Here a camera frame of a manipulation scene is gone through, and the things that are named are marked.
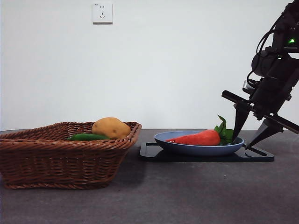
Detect green pepper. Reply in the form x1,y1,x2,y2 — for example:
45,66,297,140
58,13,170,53
66,133,113,141

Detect light blue round plate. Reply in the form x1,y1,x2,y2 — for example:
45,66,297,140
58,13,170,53
153,131,245,157

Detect black cutting board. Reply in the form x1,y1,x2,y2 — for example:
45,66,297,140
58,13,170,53
139,142,275,163

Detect orange carrot with green leaves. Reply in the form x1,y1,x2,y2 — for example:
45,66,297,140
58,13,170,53
164,115,235,147

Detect yellow-brown potato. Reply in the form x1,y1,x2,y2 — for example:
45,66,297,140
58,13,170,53
91,117,131,140

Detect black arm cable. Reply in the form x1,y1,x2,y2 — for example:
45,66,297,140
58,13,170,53
256,28,278,56

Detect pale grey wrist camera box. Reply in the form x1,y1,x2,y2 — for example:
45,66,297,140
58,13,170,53
242,80,255,93

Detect white wall socket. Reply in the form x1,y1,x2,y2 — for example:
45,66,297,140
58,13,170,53
93,2,114,25

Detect brown wicker basket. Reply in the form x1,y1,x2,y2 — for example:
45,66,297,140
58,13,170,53
0,121,142,190

